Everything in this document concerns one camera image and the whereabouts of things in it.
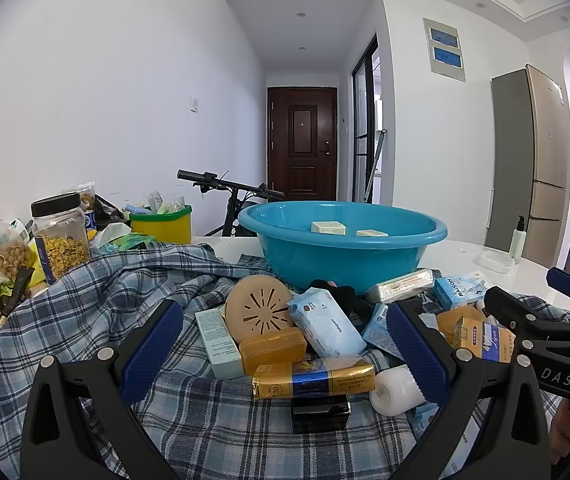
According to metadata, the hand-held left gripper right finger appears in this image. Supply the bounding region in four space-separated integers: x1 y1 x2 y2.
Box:
386 302 552 480

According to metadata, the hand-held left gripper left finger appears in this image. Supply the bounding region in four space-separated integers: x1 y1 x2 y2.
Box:
19 299 201 480

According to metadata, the gold and white cigarette box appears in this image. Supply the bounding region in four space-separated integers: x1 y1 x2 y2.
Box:
452 316 516 363

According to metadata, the small white bottle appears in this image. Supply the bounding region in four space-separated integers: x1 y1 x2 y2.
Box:
369 365 428 417

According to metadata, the light blue tissue pack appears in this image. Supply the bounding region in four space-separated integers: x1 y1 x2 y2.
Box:
286 288 367 359

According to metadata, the blue plastic basin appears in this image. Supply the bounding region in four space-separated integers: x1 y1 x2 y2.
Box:
237 201 448 296

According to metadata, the black glossy box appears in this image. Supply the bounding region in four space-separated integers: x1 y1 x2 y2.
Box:
291 394 352 435

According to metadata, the tan plastic soap box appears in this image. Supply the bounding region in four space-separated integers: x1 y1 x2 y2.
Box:
239 329 308 376

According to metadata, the light blue small packet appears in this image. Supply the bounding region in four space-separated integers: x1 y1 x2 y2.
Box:
362 302 406 356

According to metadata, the orange plastic box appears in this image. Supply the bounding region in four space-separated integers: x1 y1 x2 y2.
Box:
436 306 486 346

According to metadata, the clear plastic container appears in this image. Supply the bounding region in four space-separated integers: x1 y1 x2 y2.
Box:
480 251 516 275

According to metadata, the blue and white carton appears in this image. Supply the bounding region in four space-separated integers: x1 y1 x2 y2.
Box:
433 272 500 311

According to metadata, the green and white wrapped pack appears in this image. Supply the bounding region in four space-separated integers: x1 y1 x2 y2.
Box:
365 268 436 304

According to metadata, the mint green carton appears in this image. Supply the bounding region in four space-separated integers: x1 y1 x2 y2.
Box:
195 307 244 380

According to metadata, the green pump bottle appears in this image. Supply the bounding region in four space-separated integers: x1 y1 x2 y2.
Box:
511 215 528 263

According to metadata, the blue plaid shirt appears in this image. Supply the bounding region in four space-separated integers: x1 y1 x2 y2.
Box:
0 242 570 480

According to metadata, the black cloth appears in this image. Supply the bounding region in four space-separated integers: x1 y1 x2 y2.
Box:
310 279 373 321

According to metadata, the green tissue pack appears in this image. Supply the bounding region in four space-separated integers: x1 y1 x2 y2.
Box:
100 232 158 253

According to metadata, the round tan slotted disc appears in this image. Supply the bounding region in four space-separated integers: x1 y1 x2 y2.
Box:
225 275 296 343

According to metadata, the yellow and green bin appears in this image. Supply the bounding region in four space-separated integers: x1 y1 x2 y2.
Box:
129 204 193 245

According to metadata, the gold and grey refrigerator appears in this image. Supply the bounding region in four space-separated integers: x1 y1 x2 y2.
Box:
484 64 570 268

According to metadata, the clear jar of corn flakes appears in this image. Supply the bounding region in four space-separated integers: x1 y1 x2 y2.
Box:
30 192 91 281

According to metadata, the black plastic bag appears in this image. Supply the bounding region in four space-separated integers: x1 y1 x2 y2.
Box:
92 195 126 223

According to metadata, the black bicycle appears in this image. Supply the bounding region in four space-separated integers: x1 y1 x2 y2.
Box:
176 169 286 238

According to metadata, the clear bag of snacks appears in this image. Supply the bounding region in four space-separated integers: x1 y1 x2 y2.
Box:
0 220 33 281

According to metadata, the metal mop pole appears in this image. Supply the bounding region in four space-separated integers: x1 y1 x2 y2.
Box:
364 129 388 203

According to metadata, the black framed glass door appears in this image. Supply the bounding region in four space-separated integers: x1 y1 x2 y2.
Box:
351 34 380 204

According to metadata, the dark brown door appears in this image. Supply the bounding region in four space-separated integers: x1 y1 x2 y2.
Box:
267 86 338 202

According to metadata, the grey wall panel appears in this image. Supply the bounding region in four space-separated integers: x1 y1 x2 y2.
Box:
423 17 467 81

